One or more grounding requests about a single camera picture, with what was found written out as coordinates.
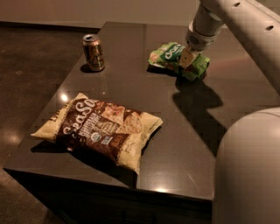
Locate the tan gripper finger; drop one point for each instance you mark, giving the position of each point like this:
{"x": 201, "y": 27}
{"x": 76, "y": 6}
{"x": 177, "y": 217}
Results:
{"x": 188, "y": 56}

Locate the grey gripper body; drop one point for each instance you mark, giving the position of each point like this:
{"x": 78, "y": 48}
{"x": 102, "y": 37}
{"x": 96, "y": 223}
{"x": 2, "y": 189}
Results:
{"x": 199, "y": 39}

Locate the green rice chip bag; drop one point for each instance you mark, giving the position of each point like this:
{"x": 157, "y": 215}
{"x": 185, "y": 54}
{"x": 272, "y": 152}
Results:
{"x": 168, "y": 57}

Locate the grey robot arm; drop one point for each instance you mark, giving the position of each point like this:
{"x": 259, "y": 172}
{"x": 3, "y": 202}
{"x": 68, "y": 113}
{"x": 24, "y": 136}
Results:
{"x": 247, "y": 167}

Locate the brown tortilla chip bag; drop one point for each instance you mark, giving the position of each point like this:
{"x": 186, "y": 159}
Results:
{"x": 114, "y": 131}

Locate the gold soda can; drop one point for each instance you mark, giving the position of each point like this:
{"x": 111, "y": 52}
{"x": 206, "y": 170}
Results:
{"x": 93, "y": 52}

